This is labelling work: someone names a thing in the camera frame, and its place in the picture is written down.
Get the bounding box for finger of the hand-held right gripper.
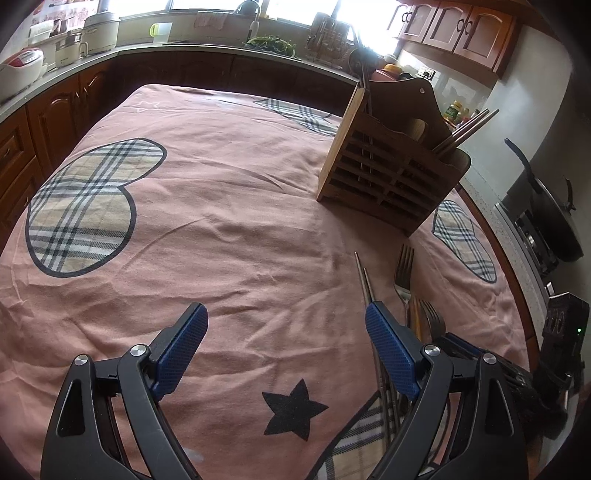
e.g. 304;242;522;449
494;354;539;403
434;333;491;359

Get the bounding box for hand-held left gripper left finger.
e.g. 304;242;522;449
41;302;209;480

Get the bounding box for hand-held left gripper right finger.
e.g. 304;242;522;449
365;301;529;480

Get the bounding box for silver fork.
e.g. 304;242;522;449
420;300;446;342

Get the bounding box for white handle fork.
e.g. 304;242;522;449
393;244;416;326

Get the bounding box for wooden utensil holder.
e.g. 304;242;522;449
316;78;472;238

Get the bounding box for gas stove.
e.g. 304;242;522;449
496;203;561;296

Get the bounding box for black wok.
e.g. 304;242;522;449
504;137;585;263

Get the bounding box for pink heart print tablecloth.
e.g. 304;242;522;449
0;83;532;480

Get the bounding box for green leafy vegetables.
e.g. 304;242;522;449
244;36;296;56

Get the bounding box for wooden upper cabinets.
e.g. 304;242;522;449
385;0;518;77

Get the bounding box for wooden dish rack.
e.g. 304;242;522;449
306;13;356;63

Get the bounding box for small electric pot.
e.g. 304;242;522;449
53;30;89;65

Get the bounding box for white pink rice cooker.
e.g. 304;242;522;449
0;46;44;100

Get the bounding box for tall white cooker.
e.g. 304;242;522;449
82;11;122;55

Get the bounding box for white hanging towel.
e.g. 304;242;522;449
194;10;227;28

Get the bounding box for curved kitchen faucet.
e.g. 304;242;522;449
235;0;262;38

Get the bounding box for kitchen window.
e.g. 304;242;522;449
99;0;402;51

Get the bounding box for blue fruit print blind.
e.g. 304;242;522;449
28;0;100;28

